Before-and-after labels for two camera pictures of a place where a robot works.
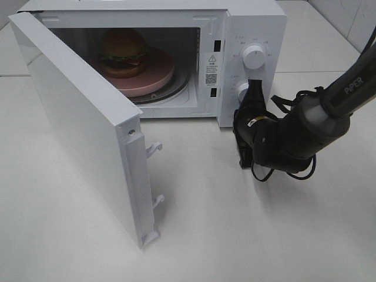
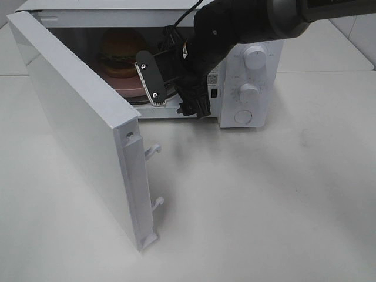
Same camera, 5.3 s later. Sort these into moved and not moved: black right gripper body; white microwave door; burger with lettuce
Moved: black right gripper body
Not moved: burger with lettuce; white microwave door
